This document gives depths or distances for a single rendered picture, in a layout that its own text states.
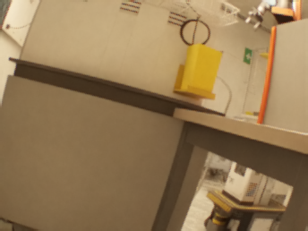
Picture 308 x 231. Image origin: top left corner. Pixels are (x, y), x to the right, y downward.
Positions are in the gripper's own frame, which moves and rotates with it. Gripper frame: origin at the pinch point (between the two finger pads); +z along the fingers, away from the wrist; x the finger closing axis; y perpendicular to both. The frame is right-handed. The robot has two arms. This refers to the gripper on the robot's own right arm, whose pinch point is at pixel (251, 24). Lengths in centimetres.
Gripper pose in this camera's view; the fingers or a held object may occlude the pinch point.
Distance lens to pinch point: 265.4
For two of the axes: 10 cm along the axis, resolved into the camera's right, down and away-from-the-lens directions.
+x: 6.5, 2.9, 7.1
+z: -5.9, 7.8, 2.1
